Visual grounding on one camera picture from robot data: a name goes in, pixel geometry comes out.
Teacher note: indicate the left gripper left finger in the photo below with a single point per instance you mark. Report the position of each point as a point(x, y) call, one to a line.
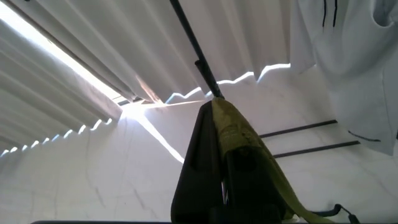
point(199, 186)

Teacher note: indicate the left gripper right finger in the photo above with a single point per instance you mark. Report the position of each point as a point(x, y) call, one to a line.
point(248, 186)

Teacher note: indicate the green garment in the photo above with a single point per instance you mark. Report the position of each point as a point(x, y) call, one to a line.
point(233, 124)

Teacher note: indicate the black clothes rack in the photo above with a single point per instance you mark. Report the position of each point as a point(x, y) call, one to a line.
point(202, 65)

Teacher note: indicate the white curtain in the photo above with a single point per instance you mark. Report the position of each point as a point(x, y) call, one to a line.
point(37, 93)
point(155, 40)

